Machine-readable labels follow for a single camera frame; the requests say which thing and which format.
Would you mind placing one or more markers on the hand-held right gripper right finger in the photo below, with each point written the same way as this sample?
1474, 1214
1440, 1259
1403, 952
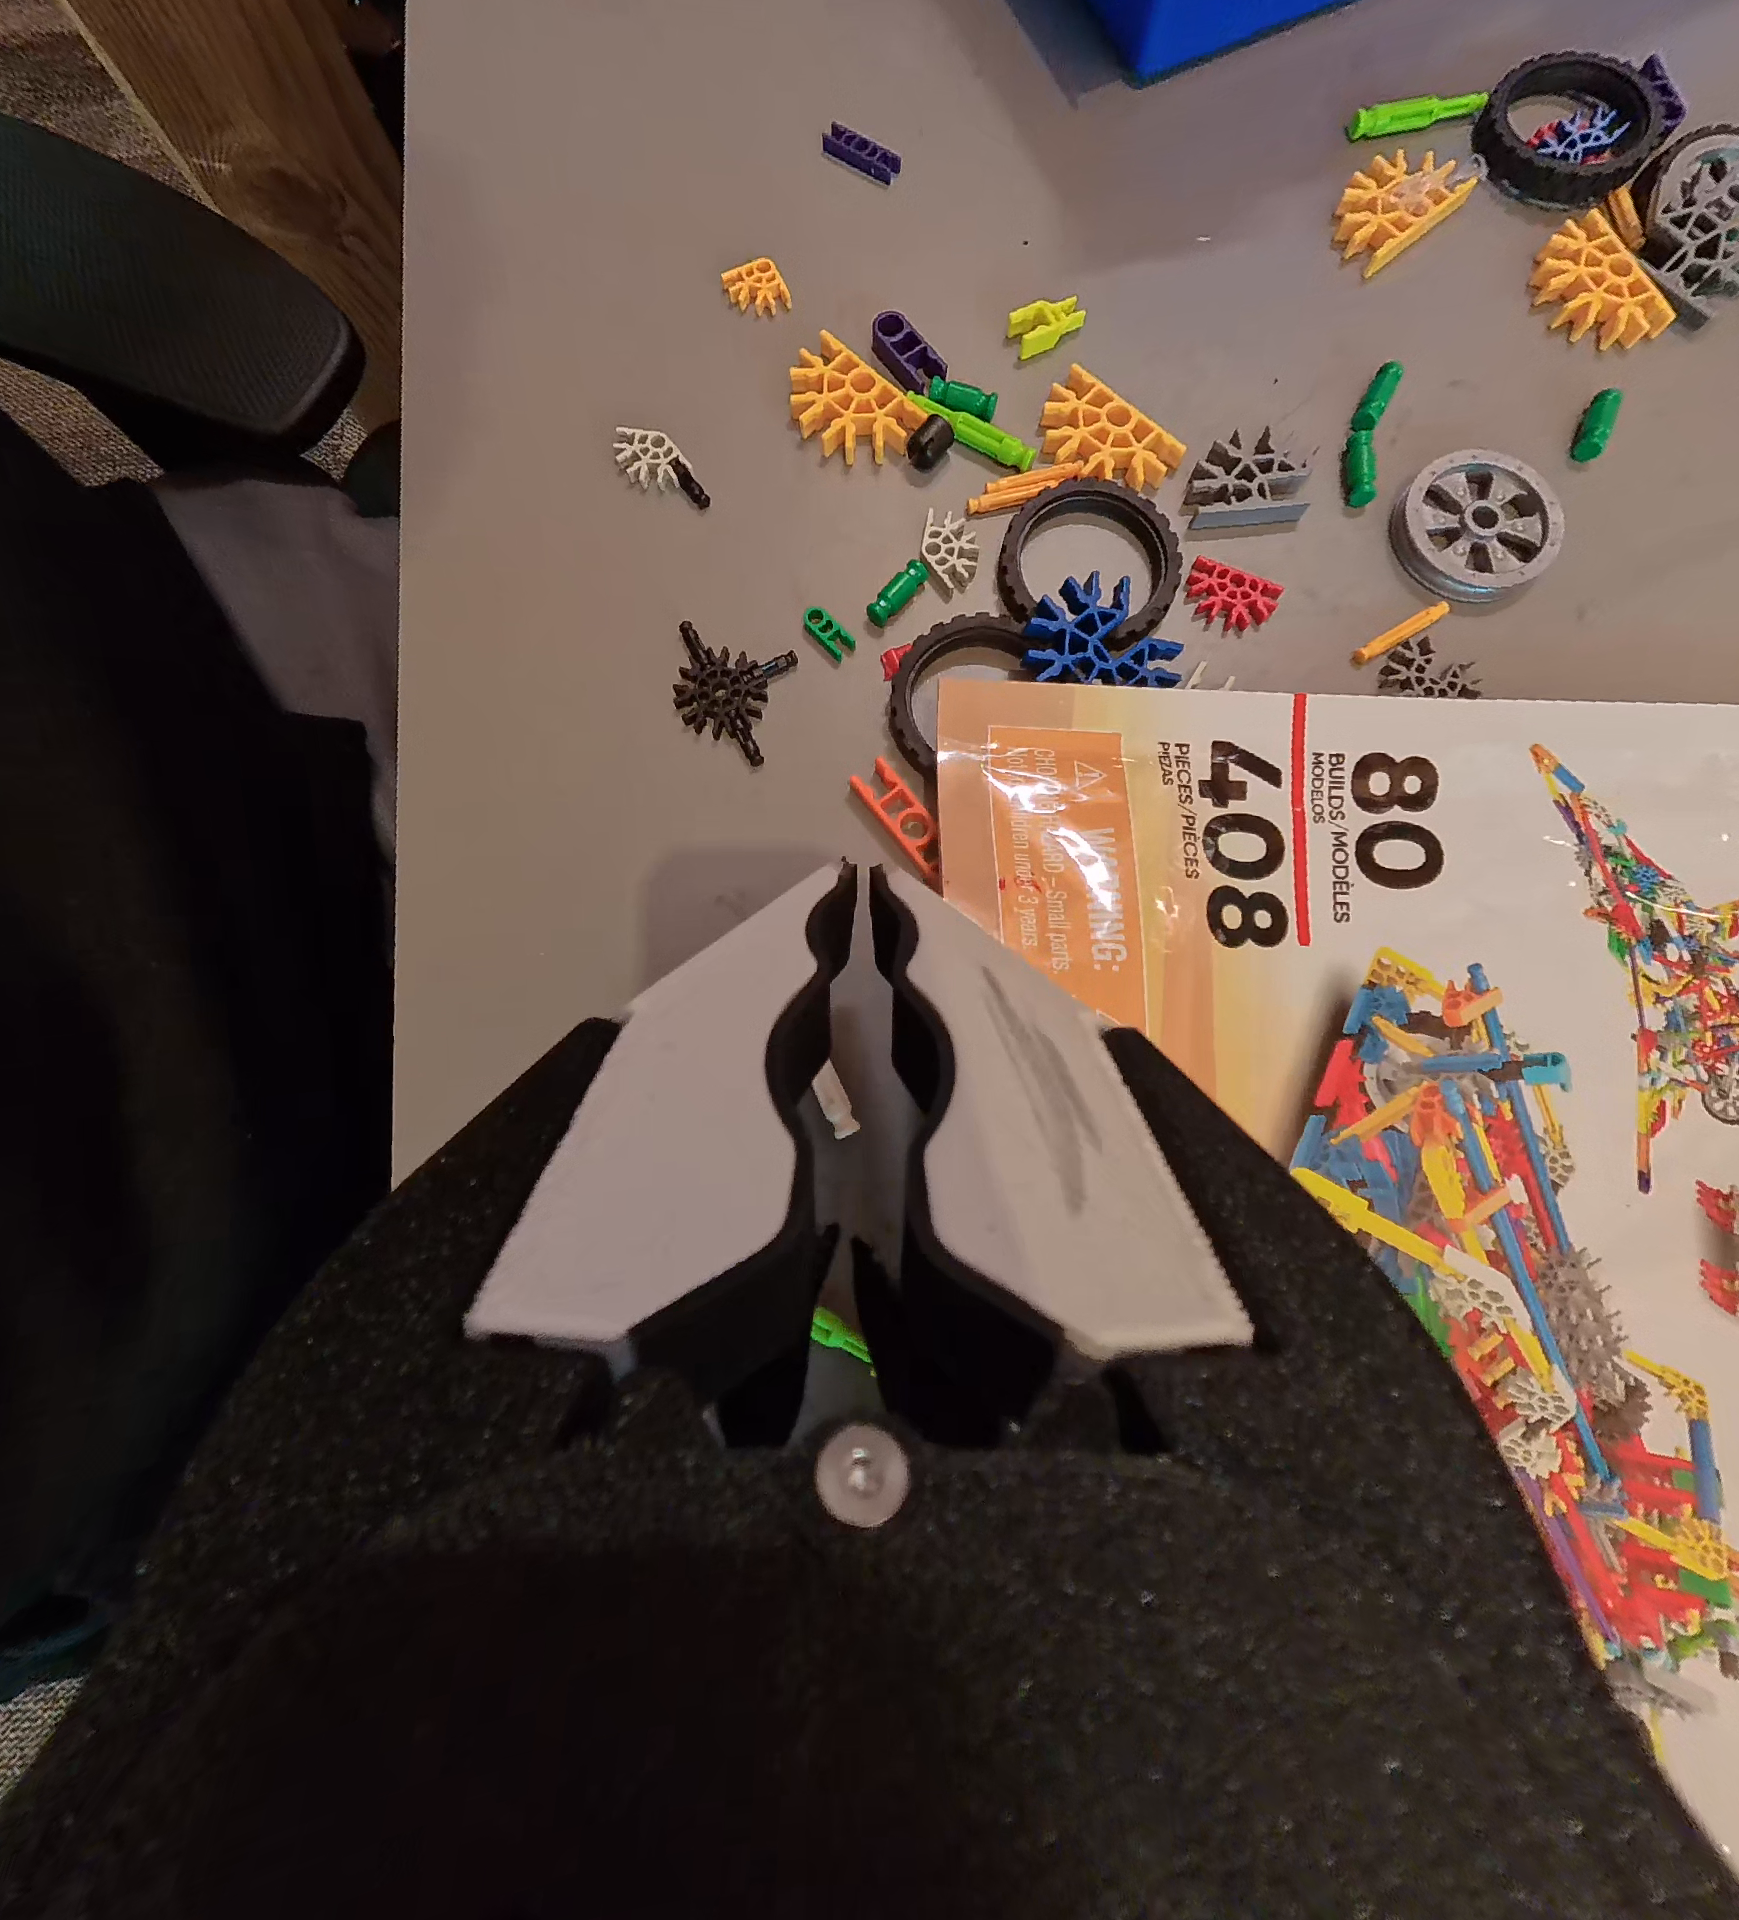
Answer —
1108, 1261

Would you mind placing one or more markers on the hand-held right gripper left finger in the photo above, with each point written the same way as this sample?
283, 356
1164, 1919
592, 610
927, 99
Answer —
660, 1186

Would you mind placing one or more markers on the black snowflake connector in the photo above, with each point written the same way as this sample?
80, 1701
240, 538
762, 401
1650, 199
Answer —
719, 695

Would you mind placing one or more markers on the blue plastic bin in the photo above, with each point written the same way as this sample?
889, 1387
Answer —
1185, 31

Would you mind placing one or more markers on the white rod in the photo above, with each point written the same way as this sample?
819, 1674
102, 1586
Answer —
831, 1113

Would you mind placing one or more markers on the lime green connector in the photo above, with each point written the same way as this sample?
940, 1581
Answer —
840, 1332

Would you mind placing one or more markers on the orange ladder piece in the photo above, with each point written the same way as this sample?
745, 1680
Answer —
900, 810

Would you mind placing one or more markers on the printed toy packaging sheet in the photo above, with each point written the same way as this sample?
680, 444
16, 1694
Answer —
1485, 901

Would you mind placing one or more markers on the black rubber tire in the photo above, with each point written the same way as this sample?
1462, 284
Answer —
1167, 540
1498, 143
912, 691

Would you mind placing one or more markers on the small green clip connector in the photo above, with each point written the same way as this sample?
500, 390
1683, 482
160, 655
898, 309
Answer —
828, 633

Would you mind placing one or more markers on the white connector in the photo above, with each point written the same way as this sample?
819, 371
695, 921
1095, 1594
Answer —
1210, 680

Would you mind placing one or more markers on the blue snowflake connector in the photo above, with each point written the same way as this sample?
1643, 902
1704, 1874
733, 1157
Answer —
1095, 630

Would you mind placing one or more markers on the dark green short rod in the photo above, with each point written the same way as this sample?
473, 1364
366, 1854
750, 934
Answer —
1377, 396
1359, 470
962, 400
1598, 426
897, 592

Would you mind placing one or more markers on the dark grey snowflake connector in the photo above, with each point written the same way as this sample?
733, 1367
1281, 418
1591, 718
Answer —
1717, 226
1427, 673

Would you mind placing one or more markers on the red fan connector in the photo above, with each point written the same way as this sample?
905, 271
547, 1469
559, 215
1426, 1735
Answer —
1234, 592

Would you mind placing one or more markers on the orange rod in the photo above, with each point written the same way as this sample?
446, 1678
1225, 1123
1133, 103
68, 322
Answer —
1042, 479
1012, 499
1628, 218
1398, 634

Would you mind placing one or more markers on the pale grey fan connector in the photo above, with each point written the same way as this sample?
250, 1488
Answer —
647, 456
948, 551

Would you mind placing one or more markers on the black cylinder spacer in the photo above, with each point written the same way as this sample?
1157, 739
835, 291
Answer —
930, 444

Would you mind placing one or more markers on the dark grey fan connector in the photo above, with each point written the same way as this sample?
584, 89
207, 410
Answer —
1245, 474

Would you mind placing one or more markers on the yellow fan connector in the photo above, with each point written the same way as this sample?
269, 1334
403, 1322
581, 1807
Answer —
1108, 428
847, 396
1394, 214
1602, 286

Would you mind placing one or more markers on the lime green rod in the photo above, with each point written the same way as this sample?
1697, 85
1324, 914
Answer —
1416, 118
992, 439

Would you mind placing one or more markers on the grey spoked wheel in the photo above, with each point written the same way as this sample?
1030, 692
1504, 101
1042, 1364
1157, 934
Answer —
1477, 527

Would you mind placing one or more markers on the purple holed connector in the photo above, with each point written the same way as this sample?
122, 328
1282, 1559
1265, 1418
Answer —
907, 348

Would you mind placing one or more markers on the small yellow connector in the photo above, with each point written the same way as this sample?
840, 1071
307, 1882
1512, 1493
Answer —
755, 286

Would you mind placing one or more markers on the lime yellow clip connector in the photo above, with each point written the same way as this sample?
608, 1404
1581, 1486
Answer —
1042, 325

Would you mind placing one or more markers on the purple flat block piece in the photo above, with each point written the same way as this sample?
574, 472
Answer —
864, 152

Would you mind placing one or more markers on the black office chair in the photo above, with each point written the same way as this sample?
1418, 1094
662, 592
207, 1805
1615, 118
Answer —
105, 286

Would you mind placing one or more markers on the wooden cabinet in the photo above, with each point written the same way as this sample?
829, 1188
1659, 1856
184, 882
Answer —
269, 122

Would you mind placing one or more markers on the small dark blue connector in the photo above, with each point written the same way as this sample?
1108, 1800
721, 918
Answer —
1586, 135

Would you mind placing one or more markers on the small purple connector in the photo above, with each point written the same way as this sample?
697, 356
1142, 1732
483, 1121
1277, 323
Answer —
1664, 87

